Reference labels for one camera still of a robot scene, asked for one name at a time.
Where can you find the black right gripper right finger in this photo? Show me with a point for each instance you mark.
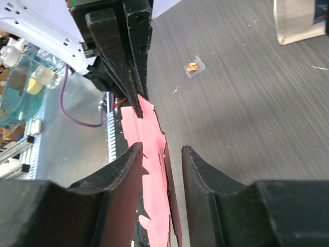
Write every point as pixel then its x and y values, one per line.
pixel 224 212

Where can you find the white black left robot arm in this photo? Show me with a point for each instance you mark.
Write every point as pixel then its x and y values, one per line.
pixel 50 26

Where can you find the slotted cable duct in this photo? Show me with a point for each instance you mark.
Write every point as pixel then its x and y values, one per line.
pixel 117 144

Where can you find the plastic water bottle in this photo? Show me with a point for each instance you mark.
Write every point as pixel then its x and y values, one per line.
pixel 32 71

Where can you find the pink paper box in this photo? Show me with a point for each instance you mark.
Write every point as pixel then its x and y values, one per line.
pixel 157 213

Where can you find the beige canvas tote bag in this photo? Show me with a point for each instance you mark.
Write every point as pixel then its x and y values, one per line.
pixel 300 20

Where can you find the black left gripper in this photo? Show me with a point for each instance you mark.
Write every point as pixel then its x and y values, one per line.
pixel 102 25

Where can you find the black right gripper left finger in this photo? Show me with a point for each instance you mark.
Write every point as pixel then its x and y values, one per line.
pixel 98 210

